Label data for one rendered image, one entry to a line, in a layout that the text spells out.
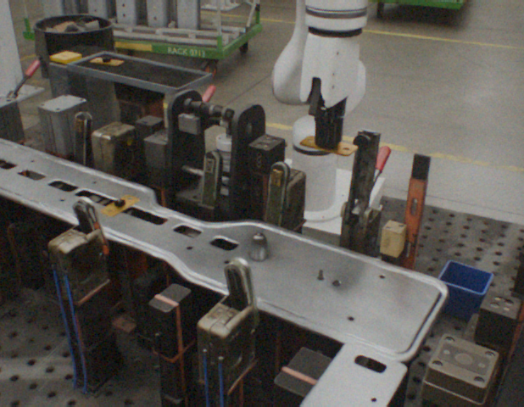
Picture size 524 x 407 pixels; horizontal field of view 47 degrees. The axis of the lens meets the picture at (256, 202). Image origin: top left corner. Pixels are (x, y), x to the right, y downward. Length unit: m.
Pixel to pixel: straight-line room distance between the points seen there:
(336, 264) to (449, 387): 0.34
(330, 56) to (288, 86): 0.64
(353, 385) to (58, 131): 0.97
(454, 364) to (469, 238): 0.98
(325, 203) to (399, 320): 0.71
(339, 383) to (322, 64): 0.44
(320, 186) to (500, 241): 0.54
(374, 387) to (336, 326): 0.13
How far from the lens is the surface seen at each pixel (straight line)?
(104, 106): 4.13
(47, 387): 1.35
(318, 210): 1.66
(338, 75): 0.86
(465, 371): 0.86
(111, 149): 1.43
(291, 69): 1.45
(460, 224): 1.87
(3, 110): 1.77
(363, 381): 0.89
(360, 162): 1.11
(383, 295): 1.04
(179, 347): 1.09
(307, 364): 0.94
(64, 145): 1.56
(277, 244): 1.15
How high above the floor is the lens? 1.64
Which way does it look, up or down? 30 degrees down
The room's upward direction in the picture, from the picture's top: straight up
